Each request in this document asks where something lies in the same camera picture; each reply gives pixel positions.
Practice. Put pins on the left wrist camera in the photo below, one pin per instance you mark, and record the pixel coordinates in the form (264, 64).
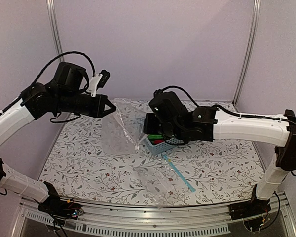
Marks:
(98, 81)

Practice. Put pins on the left aluminium frame post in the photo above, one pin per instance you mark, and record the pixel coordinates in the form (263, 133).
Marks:
(54, 26)

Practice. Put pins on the smooth green cucumber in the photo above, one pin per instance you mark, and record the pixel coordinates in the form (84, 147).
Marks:
(155, 137)

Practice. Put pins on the red chili pepper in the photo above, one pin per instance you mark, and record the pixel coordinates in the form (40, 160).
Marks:
(156, 142)

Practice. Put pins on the clear blue zipper bag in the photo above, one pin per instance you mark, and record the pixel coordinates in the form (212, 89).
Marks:
(161, 178)

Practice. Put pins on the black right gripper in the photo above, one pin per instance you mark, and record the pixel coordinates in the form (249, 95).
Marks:
(148, 128)

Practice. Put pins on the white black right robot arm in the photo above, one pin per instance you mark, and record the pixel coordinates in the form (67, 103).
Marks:
(171, 119)

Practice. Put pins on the clear pink zipper bag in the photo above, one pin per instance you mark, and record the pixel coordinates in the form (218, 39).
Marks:
(122, 130)

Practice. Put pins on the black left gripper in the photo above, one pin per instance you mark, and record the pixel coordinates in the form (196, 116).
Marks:
(98, 111)

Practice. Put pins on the light blue plastic basket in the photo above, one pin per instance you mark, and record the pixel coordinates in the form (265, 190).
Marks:
(162, 146)

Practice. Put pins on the small circuit board with wires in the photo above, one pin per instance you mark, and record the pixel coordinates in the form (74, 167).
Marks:
(72, 209)

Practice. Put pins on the right aluminium frame post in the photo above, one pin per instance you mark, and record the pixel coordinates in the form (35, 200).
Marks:
(249, 50)

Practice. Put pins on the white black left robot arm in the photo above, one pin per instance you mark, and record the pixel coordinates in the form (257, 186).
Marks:
(70, 90)

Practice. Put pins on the front aluminium rail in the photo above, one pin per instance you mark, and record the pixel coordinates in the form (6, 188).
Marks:
(118, 220)

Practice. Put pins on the aluminium frame post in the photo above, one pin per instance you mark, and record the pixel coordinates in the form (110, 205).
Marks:
(249, 50)
(54, 26)

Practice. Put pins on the floral patterned table mat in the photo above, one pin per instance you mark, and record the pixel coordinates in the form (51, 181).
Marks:
(77, 166)

